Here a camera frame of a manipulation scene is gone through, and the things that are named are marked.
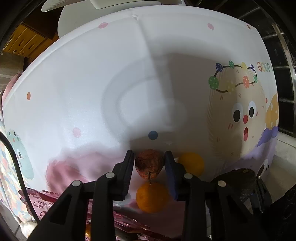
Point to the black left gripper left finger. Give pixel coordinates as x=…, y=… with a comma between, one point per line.
x=117, y=182

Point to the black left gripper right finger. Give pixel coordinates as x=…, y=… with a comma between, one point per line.
x=196, y=194

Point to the small yellow-orange tangerine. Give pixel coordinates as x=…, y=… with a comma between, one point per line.
x=193, y=163

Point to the orange tangerine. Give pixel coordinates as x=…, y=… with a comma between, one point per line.
x=152, y=197

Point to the red lychee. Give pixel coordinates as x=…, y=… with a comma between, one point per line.
x=149, y=164

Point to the dark avocado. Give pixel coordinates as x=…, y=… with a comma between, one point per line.
x=241, y=182

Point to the pastel patterned blanket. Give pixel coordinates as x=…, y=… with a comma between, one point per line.
x=10, y=186

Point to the cartoon printed tablecloth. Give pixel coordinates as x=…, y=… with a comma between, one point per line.
x=168, y=78

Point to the wooden desk with drawers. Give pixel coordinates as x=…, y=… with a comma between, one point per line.
x=28, y=43

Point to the metal window bars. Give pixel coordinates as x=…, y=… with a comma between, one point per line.
x=281, y=59

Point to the grey office chair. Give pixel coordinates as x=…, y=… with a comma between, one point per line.
x=77, y=13

